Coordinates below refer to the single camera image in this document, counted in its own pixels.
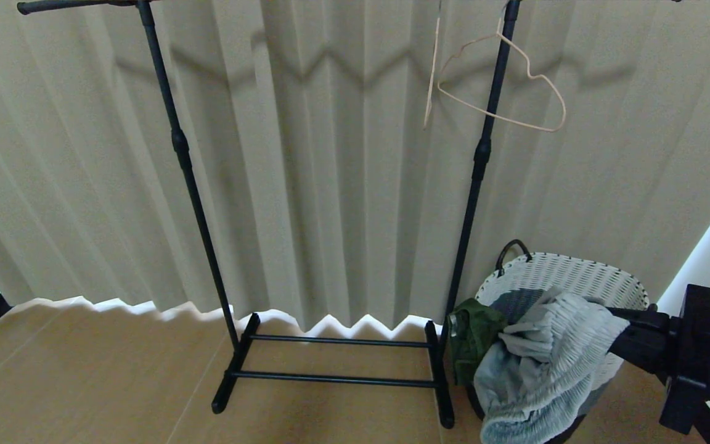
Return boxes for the pale grey shorts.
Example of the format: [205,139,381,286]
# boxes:
[473,287,631,444]

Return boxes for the beige curtain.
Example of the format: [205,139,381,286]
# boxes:
[0,0,710,337]

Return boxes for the green garment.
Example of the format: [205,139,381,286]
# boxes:
[447,298,510,387]

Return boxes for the black clothes rack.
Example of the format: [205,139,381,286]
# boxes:
[17,0,682,430]

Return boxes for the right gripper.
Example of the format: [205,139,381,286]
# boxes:
[605,284,710,435]

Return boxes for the pink clothes hanger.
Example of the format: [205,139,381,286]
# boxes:
[423,0,444,130]
[436,17,567,133]

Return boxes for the white laundry basket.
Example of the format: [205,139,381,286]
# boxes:
[466,239,650,444]

